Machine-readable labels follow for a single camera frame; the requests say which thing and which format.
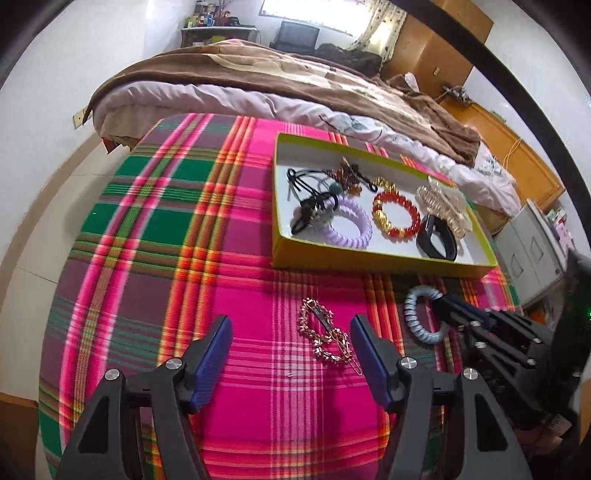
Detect yellow cardboard box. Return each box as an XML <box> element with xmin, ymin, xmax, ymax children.
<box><xmin>270</xmin><ymin>132</ymin><xmax>499</xmax><ymax>278</ymax></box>

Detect white drawer cabinet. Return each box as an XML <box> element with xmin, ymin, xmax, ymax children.
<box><xmin>494</xmin><ymin>200</ymin><xmax>571</xmax><ymax>305</ymax></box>

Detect black hair tie gold charm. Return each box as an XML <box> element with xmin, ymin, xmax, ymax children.
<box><xmin>286</xmin><ymin>166</ymin><xmax>333</xmax><ymax>197</ymax></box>

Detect stack of small boxes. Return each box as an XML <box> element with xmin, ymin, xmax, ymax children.
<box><xmin>545</xmin><ymin>208</ymin><xmax>571</xmax><ymax>245</ymax></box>

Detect brown blanket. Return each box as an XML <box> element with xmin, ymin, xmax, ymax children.
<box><xmin>88</xmin><ymin>39</ymin><xmax>481</xmax><ymax>167</ymax></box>

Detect purple spiral hair tie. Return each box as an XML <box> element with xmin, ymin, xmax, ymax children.
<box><xmin>318</xmin><ymin>196</ymin><xmax>374</xmax><ymax>252</ymax></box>

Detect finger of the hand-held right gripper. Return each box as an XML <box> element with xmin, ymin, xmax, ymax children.
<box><xmin>449</xmin><ymin>316</ymin><xmax>486</xmax><ymax>359</ymax></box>
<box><xmin>438</xmin><ymin>294</ymin><xmax>502</xmax><ymax>332</ymax></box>

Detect wooden shelf table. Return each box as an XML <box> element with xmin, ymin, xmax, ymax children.
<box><xmin>180</xmin><ymin>23</ymin><xmax>262</xmax><ymax>49</ymax></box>

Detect clear hair claw clip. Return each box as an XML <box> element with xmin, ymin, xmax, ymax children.
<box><xmin>416</xmin><ymin>175</ymin><xmax>472</xmax><ymax>238</ymax></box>

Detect brown wooden furniture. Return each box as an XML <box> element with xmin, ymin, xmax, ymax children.
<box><xmin>0</xmin><ymin>392</ymin><xmax>40</xmax><ymax>480</ymax></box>

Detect row of bottles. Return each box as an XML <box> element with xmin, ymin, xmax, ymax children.
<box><xmin>185</xmin><ymin>2</ymin><xmax>241</xmax><ymax>28</ymax></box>

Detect patterned curtain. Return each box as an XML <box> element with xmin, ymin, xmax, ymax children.
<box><xmin>348</xmin><ymin>0</ymin><xmax>409</xmax><ymax>61</ymax></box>

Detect black monitor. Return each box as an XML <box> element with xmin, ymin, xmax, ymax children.
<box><xmin>270</xmin><ymin>21</ymin><xmax>321</xmax><ymax>52</ymax></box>

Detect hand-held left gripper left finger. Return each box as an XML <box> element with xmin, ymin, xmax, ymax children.
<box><xmin>58</xmin><ymin>315</ymin><xmax>234</xmax><ymax>480</ymax></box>

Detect blue spiral hair tie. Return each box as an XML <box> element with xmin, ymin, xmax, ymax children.
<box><xmin>404</xmin><ymin>285</ymin><xmax>455</xmax><ymax>346</ymax></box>

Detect gold leaf hair clip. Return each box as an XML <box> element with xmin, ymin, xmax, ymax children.
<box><xmin>299</xmin><ymin>298</ymin><xmax>363</xmax><ymax>376</ymax></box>

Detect black oval hair ring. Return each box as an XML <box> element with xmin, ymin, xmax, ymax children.
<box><xmin>416</xmin><ymin>213</ymin><xmax>459</xmax><ymax>260</ymax></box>

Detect dark cloth bag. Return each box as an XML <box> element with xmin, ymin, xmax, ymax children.
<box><xmin>316</xmin><ymin>42</ymin><xmax>384</xmax><ymax>75</ymax></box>

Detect bed with brown blanket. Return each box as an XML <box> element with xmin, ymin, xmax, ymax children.
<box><xmin>95</xmin><ymin>78</ymin><xmax>522</xmax><ymax>217</ymax></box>

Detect red bead bracelet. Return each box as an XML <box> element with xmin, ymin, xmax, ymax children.
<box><xmin>372</xmin><ymin>189</ymin><xmax>422</xmax><ymax>241</ymax></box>

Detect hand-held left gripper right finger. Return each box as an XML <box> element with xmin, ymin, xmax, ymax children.
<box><xmin>349</xmin><ymin>314</ymin><xmax>532</xmax><ymax>480</ymax></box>

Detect thick black cable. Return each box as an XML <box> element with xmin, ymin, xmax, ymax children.
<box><xmin>390</xmin><ymin>0</ymin><xmax>591</xmax><ymax>195</ymax></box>

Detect wooden cabinet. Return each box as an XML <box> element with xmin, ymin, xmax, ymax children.
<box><xmin>441</xmin><ymin>99</ymin><xmax>566</xmax><ymax>213</ymax></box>

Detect brown beaded hair clip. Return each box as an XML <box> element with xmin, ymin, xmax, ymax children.
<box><xmin>323</xmin><ymin>157</ymin><xmax>377</xmax><ymax>195</ymax></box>

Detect black hair ties grey ball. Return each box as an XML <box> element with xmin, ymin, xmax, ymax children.
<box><xmin>290</xmin><ymin>182</ymin><xmax>345</xmax><ymax>236</ymax></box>

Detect pink plaid blanket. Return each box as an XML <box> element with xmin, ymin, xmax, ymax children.
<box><xmin>39</xmin><ymin>113</ymin><xmax>522</xmax><ymax>480</ymax></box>

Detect wooden wardrobe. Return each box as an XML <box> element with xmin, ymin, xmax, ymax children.
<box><xmin>379</xmin><ymin>0</ymin><xmax>495</xmax><ymax>100</ymax></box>

